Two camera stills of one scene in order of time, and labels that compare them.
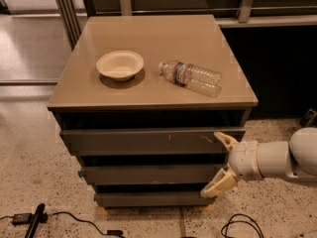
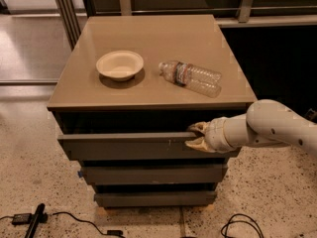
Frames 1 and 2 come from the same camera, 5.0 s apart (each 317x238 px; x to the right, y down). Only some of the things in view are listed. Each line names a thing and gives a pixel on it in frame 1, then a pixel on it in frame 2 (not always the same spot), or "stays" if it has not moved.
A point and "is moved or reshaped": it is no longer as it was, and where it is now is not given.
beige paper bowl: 120,65 stays
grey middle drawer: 150,174 stays
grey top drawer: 149,142 is moved or reshaped
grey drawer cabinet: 149,107 stays
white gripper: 244,161 to 215,135
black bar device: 39,216 stays
